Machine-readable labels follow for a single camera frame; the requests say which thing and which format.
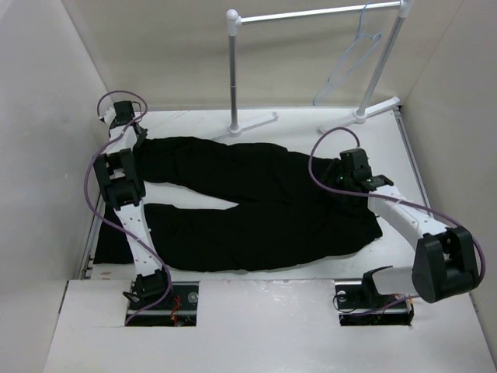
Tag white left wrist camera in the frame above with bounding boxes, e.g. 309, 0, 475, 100
99, 106, 116, 126

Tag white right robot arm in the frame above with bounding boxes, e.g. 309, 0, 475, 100
339, 148, 480, 308

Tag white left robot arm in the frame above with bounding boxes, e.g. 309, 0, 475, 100
93, 101, 175, 310

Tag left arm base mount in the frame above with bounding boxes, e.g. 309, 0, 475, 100
124, 282, 200, 327

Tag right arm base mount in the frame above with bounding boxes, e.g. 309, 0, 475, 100
332, 281, 415, 326

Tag black trousers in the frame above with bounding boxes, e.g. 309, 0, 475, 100
92, 134, 384, 275

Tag white clothes rack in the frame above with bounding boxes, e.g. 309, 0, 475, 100
209, 0, 415, 141

